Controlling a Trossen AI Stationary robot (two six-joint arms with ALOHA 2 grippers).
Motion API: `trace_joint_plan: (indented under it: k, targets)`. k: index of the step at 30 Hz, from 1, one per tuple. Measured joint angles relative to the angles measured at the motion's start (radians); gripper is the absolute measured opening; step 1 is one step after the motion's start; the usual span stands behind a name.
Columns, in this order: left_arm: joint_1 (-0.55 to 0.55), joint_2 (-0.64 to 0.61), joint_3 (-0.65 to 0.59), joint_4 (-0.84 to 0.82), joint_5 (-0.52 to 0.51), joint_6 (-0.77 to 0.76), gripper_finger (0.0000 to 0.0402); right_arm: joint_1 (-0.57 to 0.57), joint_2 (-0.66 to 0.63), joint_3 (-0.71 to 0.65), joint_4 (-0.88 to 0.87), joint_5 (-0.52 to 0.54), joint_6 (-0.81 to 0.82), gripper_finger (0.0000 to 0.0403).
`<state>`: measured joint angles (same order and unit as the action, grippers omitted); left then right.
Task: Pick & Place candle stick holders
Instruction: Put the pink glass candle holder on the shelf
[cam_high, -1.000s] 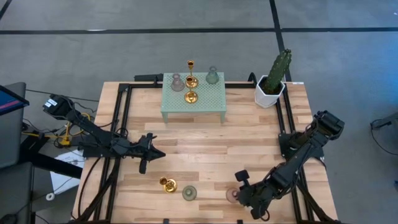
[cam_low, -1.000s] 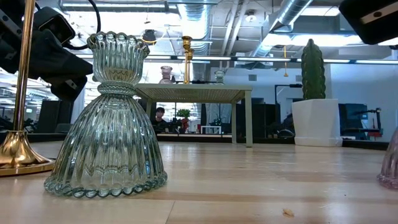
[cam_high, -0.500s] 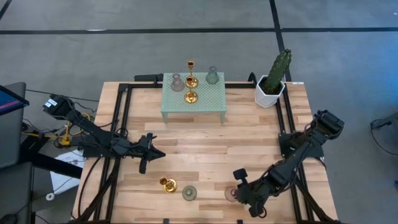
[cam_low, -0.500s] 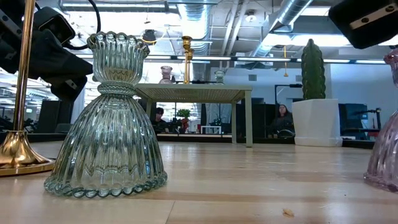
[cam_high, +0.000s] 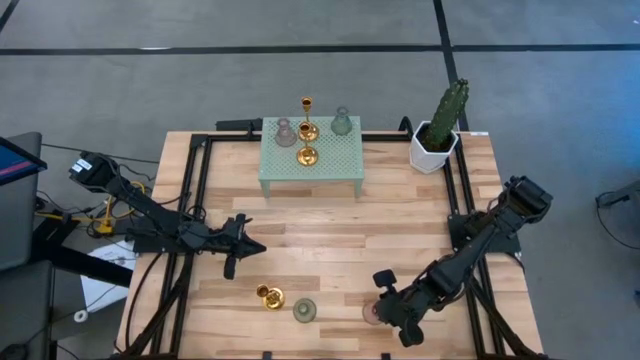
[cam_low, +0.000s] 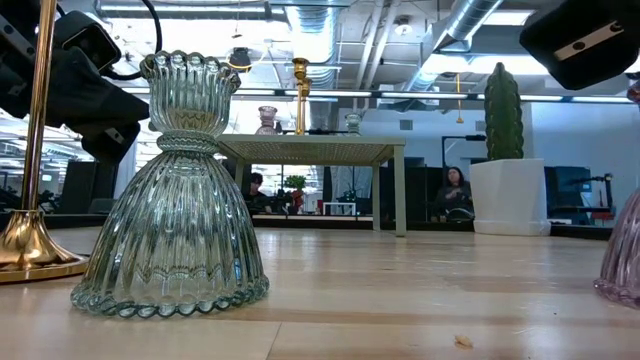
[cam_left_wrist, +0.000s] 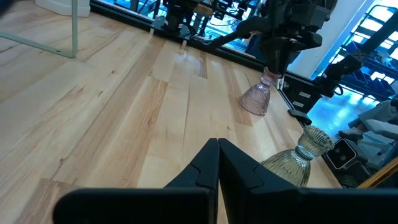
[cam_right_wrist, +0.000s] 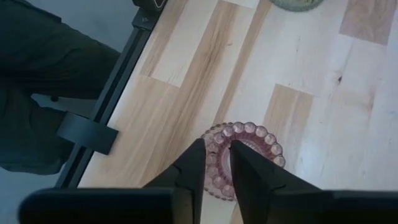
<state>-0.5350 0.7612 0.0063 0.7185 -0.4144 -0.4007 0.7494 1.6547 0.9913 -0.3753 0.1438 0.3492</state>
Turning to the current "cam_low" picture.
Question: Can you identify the green ribbed glass candle holder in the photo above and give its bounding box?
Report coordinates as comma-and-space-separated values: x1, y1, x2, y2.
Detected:
69, 49, 271, 320
343, 113, 363, 137

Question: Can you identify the green perforated metal stand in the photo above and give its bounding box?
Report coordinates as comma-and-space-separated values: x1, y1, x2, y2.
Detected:
215, 133, 407, 238

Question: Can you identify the green plant in red pot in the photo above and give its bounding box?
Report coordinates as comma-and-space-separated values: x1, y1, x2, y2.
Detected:
284, 174, 307, 214

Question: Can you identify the black cabinet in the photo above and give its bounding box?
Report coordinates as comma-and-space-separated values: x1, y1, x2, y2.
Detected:
59, 159, 120, 215

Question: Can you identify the green cactus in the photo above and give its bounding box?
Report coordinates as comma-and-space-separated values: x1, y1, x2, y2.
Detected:
483, 62, 525, 161

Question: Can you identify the dark workstation desk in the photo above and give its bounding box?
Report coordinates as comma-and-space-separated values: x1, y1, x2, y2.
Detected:
544, 164, 617, 226

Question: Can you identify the person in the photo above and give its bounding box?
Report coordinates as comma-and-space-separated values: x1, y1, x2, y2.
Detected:
432, 166, 476, 222
243, 172, 274, 216

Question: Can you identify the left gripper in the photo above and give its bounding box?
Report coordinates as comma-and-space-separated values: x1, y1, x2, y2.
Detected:
0, 0, 151, 166

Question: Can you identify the silver ventilation duct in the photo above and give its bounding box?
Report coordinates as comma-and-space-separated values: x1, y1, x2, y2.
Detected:
399, 0, 504, 94
287, 0, 346, 91

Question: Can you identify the black overhead camera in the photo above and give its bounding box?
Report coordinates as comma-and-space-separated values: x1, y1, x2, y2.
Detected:
228, 47, 253, 74

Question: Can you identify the pink ribbed glass candle holder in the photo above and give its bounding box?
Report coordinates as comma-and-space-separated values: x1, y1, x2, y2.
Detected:
593, 79, 640, 310
255, 105, 279, 136

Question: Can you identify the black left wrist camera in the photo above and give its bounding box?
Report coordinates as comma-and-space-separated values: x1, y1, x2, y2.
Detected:
52, 10, 123, 77

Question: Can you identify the small white table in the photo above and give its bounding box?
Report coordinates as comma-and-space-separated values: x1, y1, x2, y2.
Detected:
322, 201, 358, 217

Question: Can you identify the gold metal candlestick holder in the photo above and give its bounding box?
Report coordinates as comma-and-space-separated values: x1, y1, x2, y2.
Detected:
292, 57, 310, 136
298, 77, 313, 136
0, 0, 90, 285

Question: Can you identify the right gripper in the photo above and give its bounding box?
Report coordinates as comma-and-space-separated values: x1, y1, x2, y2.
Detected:
518, 0, 640, 91

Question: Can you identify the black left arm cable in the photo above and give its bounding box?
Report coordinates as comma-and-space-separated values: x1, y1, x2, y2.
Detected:
102, 0, 164, 82

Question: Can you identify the yellow hanging pendant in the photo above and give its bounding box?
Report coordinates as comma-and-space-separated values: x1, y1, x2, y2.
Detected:
454, 73, 464, 125

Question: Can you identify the white plant pot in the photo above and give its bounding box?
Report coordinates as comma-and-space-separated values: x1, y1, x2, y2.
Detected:
468, 158, 552, 237

